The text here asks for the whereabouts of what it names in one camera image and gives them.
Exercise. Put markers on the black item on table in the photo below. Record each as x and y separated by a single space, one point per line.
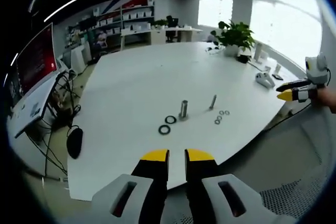
213 49

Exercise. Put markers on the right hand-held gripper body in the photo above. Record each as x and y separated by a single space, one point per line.
316 73

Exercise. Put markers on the small green plant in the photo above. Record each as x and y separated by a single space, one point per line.
160 22

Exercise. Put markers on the small black device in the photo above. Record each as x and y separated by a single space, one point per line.
277 76

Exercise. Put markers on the small black pot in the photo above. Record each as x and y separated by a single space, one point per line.
243 59

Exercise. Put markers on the white background desk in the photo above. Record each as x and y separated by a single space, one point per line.
157 33

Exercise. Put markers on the person's right hand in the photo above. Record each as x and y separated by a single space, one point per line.
326 100

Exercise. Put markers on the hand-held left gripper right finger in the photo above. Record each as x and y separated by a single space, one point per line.
210 200

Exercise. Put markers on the white cabinet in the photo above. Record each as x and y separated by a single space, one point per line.
78 58

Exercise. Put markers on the green potted plant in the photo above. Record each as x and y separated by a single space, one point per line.
236 36

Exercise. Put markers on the black oval object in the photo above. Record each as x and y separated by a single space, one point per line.
74 142

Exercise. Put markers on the large black washer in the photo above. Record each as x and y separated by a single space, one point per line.
166 119
159 129

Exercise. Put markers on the thick threaded stud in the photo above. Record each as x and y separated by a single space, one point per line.
184 110

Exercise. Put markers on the white side desk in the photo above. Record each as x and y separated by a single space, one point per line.
29 111

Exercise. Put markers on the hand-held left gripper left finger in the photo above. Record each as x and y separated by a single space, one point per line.
123 197

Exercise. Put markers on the white upright stand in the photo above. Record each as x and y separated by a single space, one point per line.
258 52

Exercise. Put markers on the shelf with white bins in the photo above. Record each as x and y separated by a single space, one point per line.
126 19

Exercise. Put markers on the black office chair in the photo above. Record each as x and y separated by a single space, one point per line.
172 24

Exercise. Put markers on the monitor with red screen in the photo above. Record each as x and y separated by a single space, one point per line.
36 61

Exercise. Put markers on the thin threaded stud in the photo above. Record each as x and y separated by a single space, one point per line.
212 102

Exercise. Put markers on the grey mesh chair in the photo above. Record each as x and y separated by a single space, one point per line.
288 182

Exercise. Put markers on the white controller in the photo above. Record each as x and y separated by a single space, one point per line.
263 79

